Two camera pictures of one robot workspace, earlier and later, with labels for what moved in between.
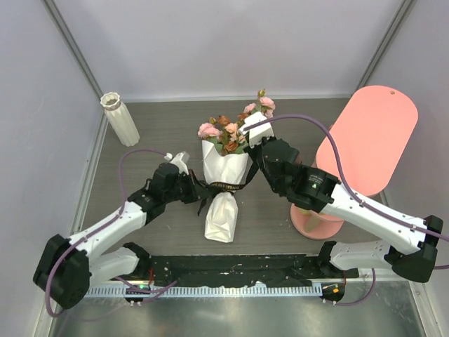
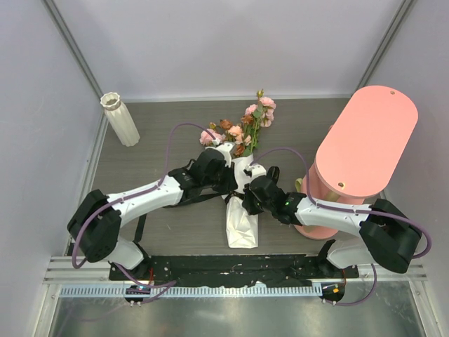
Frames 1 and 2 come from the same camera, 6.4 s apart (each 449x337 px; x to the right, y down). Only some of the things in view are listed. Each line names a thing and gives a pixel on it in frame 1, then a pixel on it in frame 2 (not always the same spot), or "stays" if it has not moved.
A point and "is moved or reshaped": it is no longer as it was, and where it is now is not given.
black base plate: (219, 270) stays
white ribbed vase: (119, 117) stays
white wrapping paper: (222, 215) -> (242, 227)
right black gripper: (265, 140) -> (248, 201)
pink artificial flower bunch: (226, 135) is moved or reshaped
